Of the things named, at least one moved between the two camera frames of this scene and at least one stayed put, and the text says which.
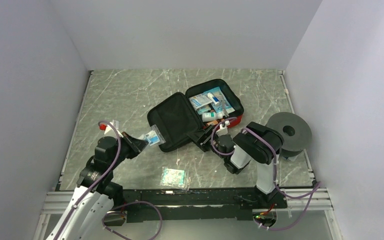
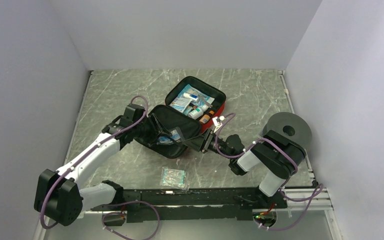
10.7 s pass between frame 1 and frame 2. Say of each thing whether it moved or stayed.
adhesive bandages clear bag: stayed
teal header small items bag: moved
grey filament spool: stayed
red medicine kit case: moved
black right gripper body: stayed
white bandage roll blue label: moved
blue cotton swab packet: moved
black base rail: stayed
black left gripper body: moved
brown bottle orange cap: moved
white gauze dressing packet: moved
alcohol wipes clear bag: moved
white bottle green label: moved
